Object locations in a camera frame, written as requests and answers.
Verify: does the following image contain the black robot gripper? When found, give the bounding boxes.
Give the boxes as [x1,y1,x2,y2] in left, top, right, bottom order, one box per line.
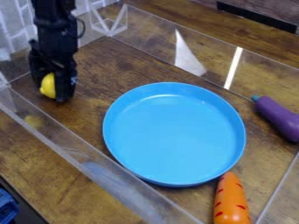
[27,16,80,104]

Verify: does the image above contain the yellow lemon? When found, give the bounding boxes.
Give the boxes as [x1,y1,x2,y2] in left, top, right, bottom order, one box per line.
[40,73,56,99]

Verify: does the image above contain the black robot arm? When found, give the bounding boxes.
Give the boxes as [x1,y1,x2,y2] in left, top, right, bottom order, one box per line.
[28,0,79,102]

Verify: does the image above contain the blue round tray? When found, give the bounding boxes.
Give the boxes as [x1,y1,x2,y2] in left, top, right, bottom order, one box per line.
[103,82,247,187]

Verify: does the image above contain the blue plastic object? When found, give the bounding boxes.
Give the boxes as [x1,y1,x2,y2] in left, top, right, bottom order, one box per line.
[0,188,19,224]

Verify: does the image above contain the purple toy eggplant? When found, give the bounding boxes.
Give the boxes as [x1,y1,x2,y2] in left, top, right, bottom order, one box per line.
[251,95,299,143]

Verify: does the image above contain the orange toy carrot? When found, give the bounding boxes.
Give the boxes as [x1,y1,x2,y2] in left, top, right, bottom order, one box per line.
[214,171,251,224]

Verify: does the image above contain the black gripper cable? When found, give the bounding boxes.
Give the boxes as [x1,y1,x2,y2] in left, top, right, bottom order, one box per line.
[71,17,87,40]

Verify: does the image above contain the clear acrylic enclosure wall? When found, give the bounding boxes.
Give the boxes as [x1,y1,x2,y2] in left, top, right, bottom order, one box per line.
[0,0,299,224]

